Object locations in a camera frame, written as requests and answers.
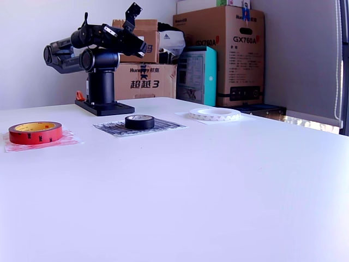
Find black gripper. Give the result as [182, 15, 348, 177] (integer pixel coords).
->
[101, 24, 149, 58]

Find black tape roll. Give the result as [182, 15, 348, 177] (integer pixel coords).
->
[124, 114, 155, 130]

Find white tape roll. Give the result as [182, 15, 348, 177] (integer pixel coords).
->
[188, 108, 241, 123]

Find red tape roll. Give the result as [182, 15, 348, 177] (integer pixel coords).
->
[8, 121, 63, 145]

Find small labelled cardboard box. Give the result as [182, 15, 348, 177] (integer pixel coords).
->
[111, 19, 160, 64]

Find white adidas bag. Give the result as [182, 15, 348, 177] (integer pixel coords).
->
[157, 22, 186, 54]

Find Huntkey printed cardboard box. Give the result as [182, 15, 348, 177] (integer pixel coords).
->
[113, 63, 178, 101]

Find teal product box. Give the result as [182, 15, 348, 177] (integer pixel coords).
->
[176, 45, 218, 106]

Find black scribbled paper sheet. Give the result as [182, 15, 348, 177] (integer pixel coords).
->
[92, 118, 188, 139]

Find large GX760A cardboard box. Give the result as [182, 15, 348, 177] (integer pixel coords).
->
[173, 5, 265, 108]

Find white printed carton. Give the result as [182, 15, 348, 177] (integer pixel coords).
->
[228, 0, 252, 9]

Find red scribbled paper sheet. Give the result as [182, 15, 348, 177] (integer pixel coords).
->
[2, 129, 84, 153]

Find plain white paper sheet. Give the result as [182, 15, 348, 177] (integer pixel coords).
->
[174, 110, 257, 126]

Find black box with trim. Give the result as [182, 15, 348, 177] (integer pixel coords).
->
[226, 103, 287, 122]

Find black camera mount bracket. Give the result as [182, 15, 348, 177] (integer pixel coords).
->
[122, 2, 144, 32]

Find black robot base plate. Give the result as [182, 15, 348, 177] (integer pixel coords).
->
[75, 99, 136, 117]

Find white bead blind cord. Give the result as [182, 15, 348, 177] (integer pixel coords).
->
[333, 0, 344, 128]

